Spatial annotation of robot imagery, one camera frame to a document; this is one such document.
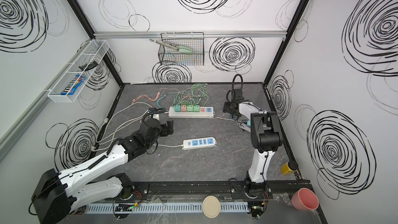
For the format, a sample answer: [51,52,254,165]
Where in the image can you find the white cable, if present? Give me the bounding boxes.
[216,116,252,132]

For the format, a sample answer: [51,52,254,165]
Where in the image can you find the long colourful power strip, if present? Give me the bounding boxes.
[169,106,215,119]

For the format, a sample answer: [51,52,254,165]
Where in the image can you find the teal plug adapter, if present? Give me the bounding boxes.
[174,105,181,112]

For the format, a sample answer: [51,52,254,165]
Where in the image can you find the short blue power strip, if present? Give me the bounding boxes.
[182,137,217,150]

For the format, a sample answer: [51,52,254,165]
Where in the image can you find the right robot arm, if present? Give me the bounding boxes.
[223,89,284,198]

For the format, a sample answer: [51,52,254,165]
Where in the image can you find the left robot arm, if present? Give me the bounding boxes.
[30,118,174,224]

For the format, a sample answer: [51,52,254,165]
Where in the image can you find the green tongs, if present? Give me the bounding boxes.
[150,39,193,54]

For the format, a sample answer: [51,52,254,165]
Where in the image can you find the yellow block with black cap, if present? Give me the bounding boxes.
[280,161,299,175]

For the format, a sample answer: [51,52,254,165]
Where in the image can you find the blue candy packet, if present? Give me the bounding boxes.
[61,75,86,95]

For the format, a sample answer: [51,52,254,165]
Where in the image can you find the black remote control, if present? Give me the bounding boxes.
[79,61,98,72]

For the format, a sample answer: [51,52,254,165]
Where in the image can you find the beige round lid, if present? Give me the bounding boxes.
[202,196,221,219]

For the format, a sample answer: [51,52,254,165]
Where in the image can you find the pink cup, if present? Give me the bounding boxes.
[291,188,319,211]

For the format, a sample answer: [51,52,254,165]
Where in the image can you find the white power strip cord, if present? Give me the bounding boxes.
[91,101,184,153]

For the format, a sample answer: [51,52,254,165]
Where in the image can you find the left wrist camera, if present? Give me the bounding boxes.
[148,108,162,120]

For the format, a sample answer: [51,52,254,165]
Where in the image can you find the black wire basket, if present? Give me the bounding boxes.
[156,32,205,66]

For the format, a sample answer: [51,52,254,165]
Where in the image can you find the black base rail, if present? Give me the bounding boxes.
[132,179,313,200]

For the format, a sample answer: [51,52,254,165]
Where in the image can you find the clear wall shelf basket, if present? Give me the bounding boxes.
[47,39,109,103]

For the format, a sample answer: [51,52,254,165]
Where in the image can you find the white slotted cable duct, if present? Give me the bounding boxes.
[85,202,249,215]

